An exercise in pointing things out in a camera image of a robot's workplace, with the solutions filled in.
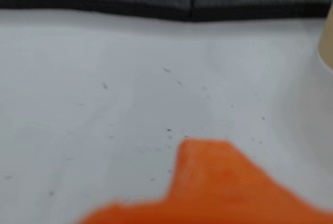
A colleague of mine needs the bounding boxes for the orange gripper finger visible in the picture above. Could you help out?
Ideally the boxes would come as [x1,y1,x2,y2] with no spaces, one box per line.
[75,138,333,224]

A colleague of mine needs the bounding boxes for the paper cup with green tag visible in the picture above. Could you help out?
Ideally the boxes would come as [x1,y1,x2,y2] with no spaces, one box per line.
[316,0,333,72]

